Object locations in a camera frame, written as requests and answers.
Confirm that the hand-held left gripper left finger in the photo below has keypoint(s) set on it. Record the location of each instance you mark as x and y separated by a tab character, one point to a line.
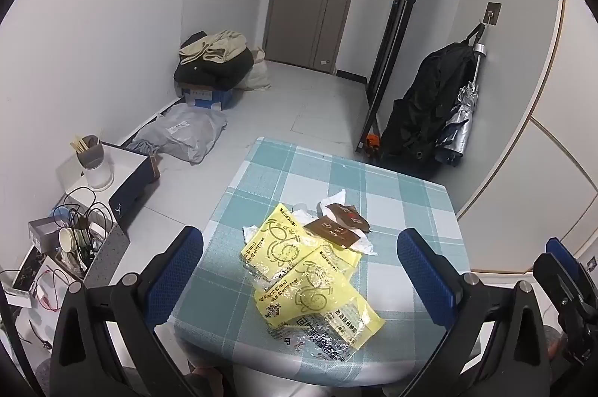
180	280

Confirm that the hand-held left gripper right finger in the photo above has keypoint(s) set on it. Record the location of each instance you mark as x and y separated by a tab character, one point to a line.
425	275

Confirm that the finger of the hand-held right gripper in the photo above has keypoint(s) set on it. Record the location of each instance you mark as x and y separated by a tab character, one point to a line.
563	251
553	280

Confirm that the white tissue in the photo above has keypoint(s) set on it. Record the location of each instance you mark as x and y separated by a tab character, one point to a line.
366	246
299	208
334	197

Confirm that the brown foil wrapper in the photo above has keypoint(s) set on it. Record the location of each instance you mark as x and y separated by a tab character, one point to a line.
348	215
331	233

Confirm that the yellow plastic wrapper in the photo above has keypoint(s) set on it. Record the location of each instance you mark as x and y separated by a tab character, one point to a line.
275	243
308	285

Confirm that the grey speckled box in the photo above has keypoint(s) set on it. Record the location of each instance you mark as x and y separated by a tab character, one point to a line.
110	250

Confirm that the paper cup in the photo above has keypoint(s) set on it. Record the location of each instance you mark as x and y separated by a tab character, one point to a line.
70	242

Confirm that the navy and white shoebox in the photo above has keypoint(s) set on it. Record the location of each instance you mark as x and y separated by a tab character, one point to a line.
126	173

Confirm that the white cup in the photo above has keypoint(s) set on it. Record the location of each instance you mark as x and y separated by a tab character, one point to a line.
99	177

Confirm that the teal checked tablecloth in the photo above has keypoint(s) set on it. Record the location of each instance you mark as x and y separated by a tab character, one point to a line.
327	173

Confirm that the small orange object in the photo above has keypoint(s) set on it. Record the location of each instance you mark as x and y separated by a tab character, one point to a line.
373	142

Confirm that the grey plastic bag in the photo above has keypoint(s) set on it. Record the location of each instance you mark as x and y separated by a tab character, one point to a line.
182	131

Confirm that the silver folding umbrella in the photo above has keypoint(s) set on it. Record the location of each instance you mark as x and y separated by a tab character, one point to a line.
460	117

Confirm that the black backpack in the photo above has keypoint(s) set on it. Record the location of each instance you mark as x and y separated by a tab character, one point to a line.
420	107

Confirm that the bundle of wooden chopsticks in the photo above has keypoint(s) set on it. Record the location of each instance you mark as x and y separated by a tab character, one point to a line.
78	144

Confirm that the blue cardboard box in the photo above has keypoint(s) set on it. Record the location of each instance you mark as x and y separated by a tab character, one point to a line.
210	98

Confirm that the black garment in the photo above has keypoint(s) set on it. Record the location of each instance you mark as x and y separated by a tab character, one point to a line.
210	72

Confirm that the white tote bag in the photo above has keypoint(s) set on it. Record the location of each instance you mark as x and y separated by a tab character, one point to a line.
257	75

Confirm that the beige garment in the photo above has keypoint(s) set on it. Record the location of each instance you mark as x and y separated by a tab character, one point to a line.
215	44

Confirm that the metal wall hook plate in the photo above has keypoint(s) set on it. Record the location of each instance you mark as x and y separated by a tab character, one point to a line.
493	14

